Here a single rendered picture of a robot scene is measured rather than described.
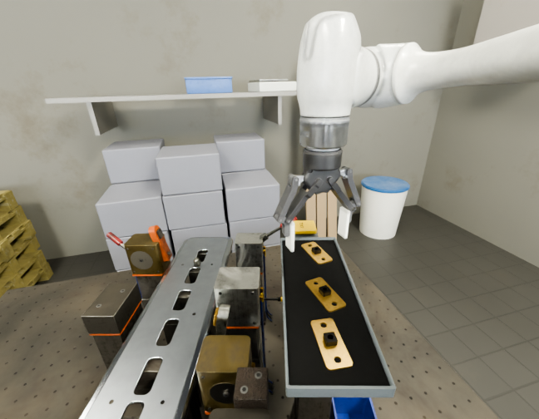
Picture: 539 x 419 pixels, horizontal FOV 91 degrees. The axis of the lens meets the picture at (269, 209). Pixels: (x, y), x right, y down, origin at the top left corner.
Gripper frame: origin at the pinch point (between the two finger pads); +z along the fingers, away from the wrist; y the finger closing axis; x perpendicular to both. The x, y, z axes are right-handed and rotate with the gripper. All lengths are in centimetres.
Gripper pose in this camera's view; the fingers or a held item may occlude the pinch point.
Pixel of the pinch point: (317, 237)
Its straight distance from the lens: 60.8
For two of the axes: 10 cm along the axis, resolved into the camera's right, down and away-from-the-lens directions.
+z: 0.2, 9.1, 4.2
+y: -9.3, 1.7, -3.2
